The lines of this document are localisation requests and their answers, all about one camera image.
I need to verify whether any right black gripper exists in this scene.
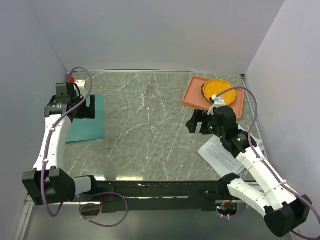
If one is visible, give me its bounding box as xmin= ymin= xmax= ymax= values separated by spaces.
xmin=185 ymin=109 xmax=225 ymax=139

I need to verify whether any teal file folder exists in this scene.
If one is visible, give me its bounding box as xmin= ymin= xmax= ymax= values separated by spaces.
xmin=66 ymin=94 xmax=105 ymax=143

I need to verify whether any printed paper sheet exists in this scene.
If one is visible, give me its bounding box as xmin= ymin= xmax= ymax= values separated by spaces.
xmin=197 ymin=136 xmax=245 ymax=177
xmin=238 ymin=125 xmax=265 ymax=152

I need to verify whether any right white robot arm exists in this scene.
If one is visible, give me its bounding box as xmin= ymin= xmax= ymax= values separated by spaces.
xmin=186 ymin=106 xmax=312 ymax=238

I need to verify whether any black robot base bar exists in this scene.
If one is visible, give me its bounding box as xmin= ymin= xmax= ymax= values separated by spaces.
xmin=81 ymin=181 xmax=237 ymax=213

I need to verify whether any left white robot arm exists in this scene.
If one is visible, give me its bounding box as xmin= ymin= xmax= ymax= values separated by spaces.
xmin=22 ymin=95 xmax=99 ymax=206

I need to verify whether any pink rectangular tray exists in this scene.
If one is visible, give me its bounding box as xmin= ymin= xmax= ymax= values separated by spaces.
xmin=180 ymin=75 xmax=246 ymax=122

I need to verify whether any orange dotted plate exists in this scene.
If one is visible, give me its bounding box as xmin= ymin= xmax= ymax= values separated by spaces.
xmin=201 ymin=78 xmax=237 ymax=106

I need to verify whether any clear glass cup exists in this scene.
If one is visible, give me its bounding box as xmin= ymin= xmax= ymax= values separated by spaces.
xmin=138 ymin=85 xmax=149 ymax=96

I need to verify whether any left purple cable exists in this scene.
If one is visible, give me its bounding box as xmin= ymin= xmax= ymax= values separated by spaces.
xmin=40 ymin=66 xmax=129 ymax=228

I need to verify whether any purple cable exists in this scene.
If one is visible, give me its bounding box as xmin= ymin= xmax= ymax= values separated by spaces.
xmin=215 ymin=86 xmax=320 ymax=240
xmin=40 ymin=66 xmax=129 ymax=228

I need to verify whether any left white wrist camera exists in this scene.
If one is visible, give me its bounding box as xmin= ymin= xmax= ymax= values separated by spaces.
xmin=68 ymin=76 xmax=90 ymax=97

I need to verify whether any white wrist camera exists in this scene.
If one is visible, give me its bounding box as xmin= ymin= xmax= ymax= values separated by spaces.
xmin=68 ymin=76 xmax=90 ymax=97
xmin=207 ymin=94 xmax=226 ymax=116

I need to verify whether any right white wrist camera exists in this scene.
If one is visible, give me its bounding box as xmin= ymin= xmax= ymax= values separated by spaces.
xmin=207 ymin=94 xmax=226 ymax=116

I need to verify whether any aluminium frame rail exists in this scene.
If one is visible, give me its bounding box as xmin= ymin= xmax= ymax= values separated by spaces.
xmin=13 ymin=194 xmax=35 ymax=240

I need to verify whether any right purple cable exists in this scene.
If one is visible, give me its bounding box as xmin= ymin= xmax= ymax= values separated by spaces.
xmin=215 ymin=86 xmax=320 ymax=240

